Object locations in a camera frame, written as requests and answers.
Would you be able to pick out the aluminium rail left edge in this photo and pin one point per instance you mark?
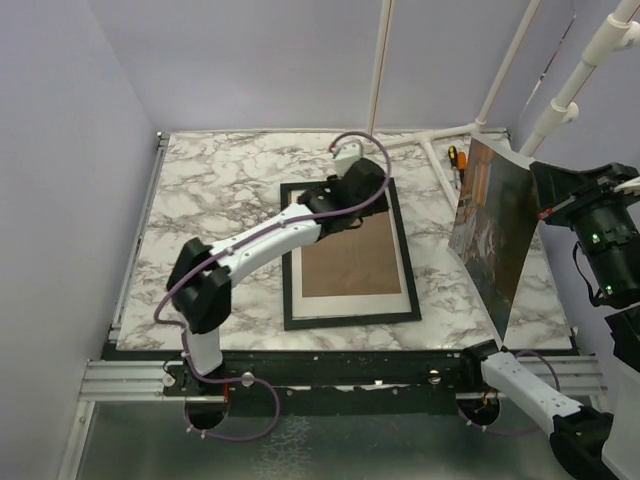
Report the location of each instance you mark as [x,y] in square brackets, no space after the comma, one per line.
[121,302]

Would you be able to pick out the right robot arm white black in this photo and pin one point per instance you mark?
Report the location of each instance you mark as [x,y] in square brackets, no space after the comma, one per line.
[587,443]

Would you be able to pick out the white mat board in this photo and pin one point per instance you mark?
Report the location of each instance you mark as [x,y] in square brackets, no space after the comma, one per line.
[350,305]

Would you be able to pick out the orange handle screwdriver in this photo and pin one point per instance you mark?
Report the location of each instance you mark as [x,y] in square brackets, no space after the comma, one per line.
[461,163]

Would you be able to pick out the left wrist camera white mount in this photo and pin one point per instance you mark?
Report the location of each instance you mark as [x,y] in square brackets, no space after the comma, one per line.
[346,154]

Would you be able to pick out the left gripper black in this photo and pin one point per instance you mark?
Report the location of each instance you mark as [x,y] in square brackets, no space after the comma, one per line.
[378,206]

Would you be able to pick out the white PVC pipe stand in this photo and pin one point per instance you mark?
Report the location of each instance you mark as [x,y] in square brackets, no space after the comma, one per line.
[443,63]

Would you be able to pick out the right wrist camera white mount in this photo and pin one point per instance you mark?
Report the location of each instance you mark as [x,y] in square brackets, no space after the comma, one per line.
[629,187]

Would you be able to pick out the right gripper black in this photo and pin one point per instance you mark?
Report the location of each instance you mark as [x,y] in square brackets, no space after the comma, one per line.
[570,188]

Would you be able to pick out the aluminium front extrusion rail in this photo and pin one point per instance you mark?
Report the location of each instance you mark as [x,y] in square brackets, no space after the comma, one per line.
[131,381]

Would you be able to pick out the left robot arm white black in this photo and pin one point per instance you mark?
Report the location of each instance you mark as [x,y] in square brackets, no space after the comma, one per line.
[202,280]

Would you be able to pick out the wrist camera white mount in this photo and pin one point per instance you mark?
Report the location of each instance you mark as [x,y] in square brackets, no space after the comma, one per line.
[346,154]
[629,187]

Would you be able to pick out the photo with white mat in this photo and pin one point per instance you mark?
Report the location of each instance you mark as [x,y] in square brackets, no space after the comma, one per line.
[494,223]

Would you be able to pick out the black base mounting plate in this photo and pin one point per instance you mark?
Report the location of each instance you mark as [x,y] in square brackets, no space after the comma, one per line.
[338,383]

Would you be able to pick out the black picture frame brown backing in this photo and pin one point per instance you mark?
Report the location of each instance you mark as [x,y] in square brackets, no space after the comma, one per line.
[350,260]

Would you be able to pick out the white PVC jointed pole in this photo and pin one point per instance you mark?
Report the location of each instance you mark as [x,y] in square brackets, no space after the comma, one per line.
[617,32]

